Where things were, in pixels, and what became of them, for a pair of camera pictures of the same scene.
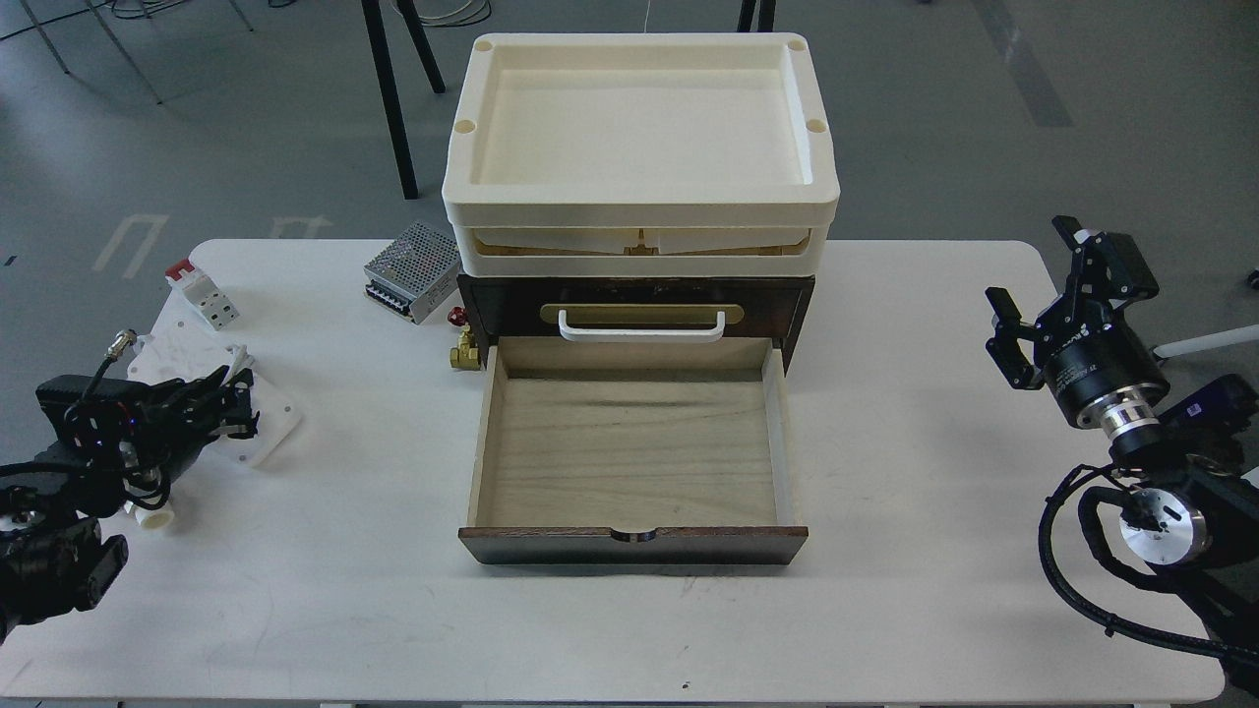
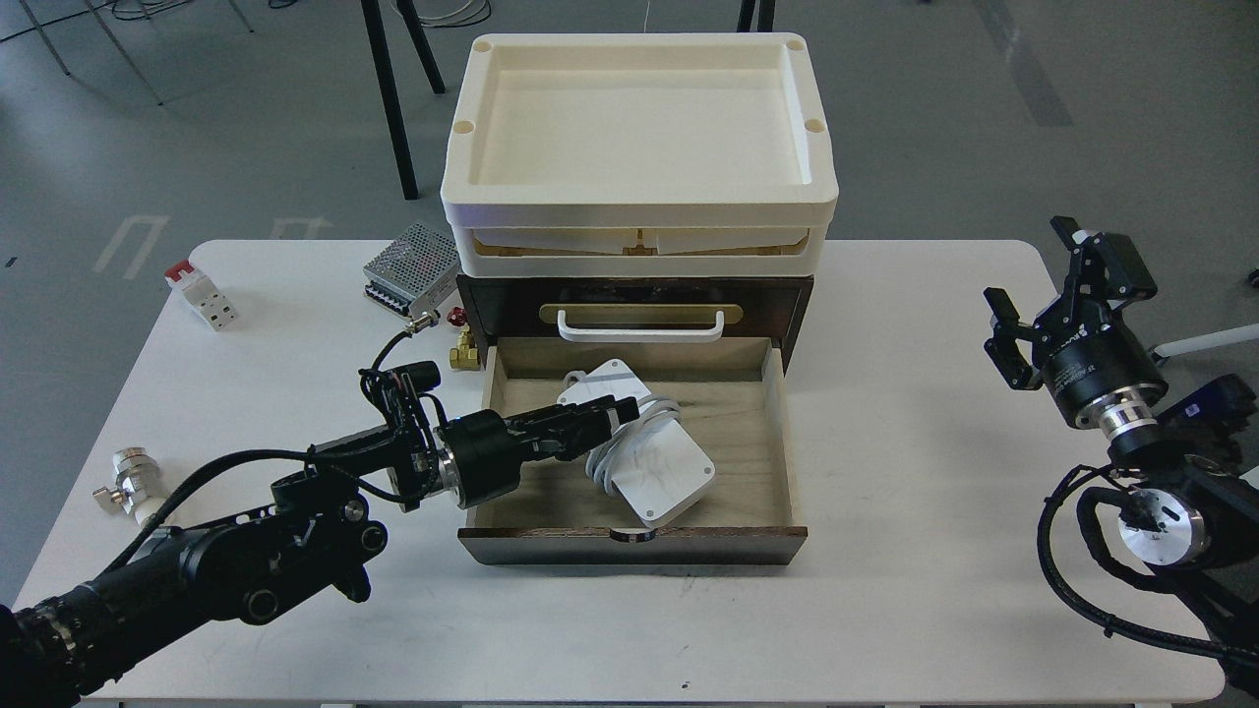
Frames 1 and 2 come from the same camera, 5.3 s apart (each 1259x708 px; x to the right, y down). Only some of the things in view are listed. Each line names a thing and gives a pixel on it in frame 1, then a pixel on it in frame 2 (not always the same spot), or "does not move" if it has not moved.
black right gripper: x=1084 y=346 does not move
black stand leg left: x=389 y=85 does not move
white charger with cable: x=180 y=350 to x=654 y=467
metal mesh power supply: x=415 y=272 does not move
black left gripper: x=135 y=436 to x=481 y=458
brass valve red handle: x=466 y=356 does not move
